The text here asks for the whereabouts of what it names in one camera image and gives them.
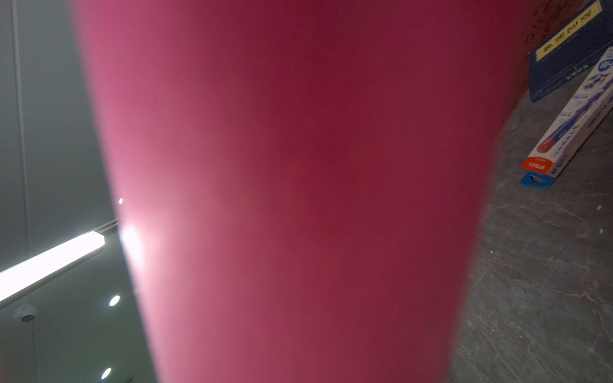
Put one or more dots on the white dome ceiling camera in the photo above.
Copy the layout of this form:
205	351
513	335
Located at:
26	313

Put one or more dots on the ceiling strip light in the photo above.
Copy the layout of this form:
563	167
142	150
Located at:
22	276

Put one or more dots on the dark blue box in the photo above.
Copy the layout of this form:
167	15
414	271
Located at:
571	50

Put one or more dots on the pink rectangular paper sheet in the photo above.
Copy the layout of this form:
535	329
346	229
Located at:
301	182

